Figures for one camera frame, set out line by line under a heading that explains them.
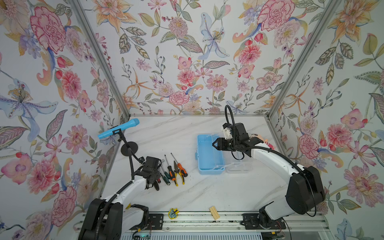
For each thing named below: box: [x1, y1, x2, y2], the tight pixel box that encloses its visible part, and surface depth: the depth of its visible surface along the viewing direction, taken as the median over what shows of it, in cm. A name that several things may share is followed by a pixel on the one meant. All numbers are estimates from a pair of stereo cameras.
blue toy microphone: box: [97, 118, 140, 139], surface depth 86 cm
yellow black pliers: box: [173, 160, 185, 187], surface depth 91 cm
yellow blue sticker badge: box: [168, 208, 180, 220], surface depth 78 cm
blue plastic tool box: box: [195, 134, 253, 175], surface depth 90 cm
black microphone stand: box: [112, 128, 146, 164], surface depth 101 cm
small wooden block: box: [209, 206, 220, 220], surface depth 78 cm
